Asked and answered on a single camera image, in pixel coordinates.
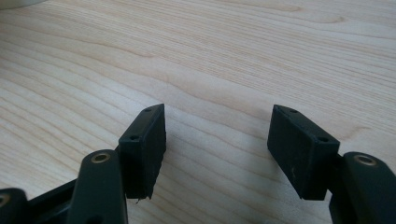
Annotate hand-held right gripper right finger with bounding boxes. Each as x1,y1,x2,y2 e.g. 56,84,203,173
266,104,341,201

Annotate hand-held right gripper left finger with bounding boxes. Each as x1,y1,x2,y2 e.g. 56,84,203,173
118,103,167,201

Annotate white square plastic container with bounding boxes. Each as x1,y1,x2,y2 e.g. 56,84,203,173
0,0,49,10

